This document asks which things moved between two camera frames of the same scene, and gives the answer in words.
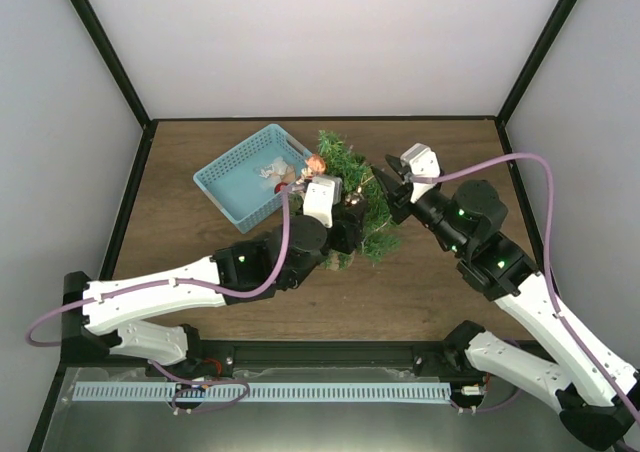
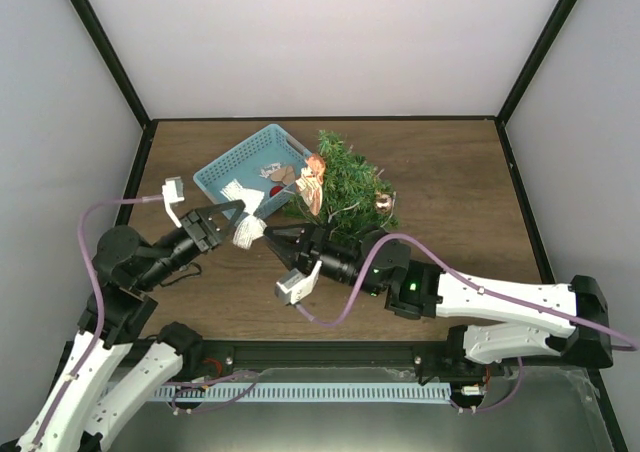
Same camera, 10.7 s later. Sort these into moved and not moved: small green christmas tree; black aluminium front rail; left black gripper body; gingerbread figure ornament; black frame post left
Moved: left black gripper body
Not moved: black aluminium front rail; gingerbread figure ornament; small green christmas tree; black frame post left
